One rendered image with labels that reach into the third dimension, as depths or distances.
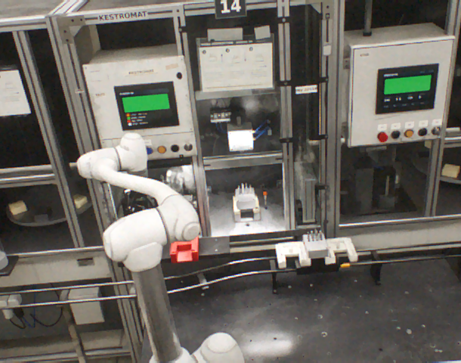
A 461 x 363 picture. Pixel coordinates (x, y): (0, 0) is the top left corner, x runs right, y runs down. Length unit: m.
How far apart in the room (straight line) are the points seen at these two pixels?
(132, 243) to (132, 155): 0.60
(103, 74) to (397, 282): 1.67
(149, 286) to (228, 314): 0.79
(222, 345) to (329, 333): 0.59
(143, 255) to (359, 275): 1.31
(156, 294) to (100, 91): 0.92
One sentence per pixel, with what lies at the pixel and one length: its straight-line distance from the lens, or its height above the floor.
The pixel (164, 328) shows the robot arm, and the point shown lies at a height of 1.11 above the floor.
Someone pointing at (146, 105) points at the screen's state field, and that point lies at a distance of 2.25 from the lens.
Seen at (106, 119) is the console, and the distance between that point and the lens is 2.33.
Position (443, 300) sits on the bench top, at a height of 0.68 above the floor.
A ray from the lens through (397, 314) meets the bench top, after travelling 2.54.
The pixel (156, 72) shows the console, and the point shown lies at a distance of 2.22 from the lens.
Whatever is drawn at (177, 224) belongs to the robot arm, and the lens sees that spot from 1.72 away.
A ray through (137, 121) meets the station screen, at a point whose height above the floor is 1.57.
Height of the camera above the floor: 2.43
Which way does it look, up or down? 29 degrees down
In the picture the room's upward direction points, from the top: 5 degrees counter-clockwise
